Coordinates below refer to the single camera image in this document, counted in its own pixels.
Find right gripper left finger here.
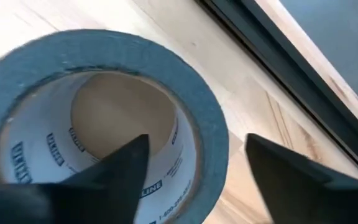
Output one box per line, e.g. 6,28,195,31
0,134,150,224

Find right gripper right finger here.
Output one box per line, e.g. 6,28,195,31
246,133,358,224

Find grey duct tape roll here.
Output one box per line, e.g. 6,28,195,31
0,29,230,224

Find black aluminium table frame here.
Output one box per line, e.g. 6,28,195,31
193,0,358,184

